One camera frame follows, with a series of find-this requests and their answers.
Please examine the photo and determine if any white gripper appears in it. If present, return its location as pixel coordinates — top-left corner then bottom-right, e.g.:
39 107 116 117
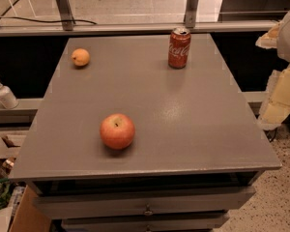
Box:
255 11 290 131

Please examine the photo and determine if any small orange fruit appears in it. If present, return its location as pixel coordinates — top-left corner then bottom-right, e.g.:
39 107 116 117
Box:
71 48 90 67

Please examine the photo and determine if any red coke can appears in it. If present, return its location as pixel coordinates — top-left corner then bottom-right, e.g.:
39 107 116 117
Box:
168 27 191 69

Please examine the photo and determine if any grey drawer cabinet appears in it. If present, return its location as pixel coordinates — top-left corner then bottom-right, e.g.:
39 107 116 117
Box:
8 33 283 232

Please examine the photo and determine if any upper grey drawer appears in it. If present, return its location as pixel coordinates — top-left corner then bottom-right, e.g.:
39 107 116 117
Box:
34 187 255 219

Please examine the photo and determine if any grey drawer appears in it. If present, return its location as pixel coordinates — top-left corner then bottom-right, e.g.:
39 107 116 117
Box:
62 212 229 232
34 187 255 219

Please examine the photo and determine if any lower grey drawer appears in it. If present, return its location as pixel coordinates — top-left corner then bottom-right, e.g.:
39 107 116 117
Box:
62 212 229 232

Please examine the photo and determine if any red apple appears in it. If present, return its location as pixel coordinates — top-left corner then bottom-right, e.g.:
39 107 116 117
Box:
100 113 135 150

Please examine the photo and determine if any white pump dispenser bottle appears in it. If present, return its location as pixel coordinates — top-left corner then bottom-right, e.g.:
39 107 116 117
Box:
0 82 18 109

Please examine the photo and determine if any brown cardboard box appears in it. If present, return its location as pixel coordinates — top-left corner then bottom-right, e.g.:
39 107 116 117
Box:
0 187 51 232

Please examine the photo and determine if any black cable at right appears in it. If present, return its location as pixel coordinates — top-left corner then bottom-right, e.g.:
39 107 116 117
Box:
266 128 278 143

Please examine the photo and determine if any right metal railing post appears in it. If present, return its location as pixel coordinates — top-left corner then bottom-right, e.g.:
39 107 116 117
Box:
184 0 199 28

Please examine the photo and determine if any metal railing post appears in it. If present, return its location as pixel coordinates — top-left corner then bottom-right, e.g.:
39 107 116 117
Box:
184 0 199 28
55 0 74 31

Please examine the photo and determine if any left metal railing post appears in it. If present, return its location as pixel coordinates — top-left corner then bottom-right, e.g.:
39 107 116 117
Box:
55 0 74 31

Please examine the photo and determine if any black cable on floor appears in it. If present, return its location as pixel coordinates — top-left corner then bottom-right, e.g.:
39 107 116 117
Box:
0 14 98 26

